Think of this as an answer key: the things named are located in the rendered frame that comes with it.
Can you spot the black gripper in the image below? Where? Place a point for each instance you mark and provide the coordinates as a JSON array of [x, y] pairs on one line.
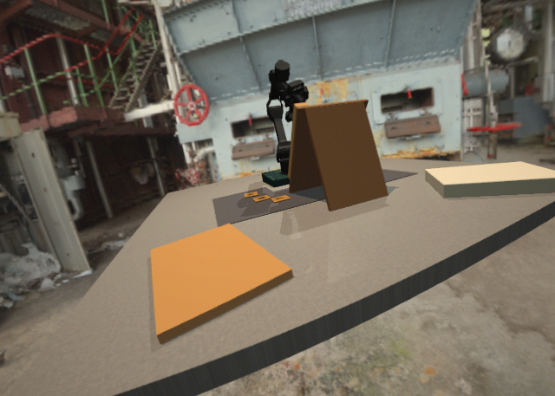
[[291, 94]]

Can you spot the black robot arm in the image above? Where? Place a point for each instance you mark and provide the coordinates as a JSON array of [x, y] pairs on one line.
[[278, 78]]

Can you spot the brown a-frame board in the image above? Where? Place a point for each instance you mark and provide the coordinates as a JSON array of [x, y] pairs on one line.
[[333, 145]]

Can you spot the orange flat square slab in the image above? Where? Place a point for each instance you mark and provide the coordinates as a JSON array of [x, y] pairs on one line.
[[202, 276]]

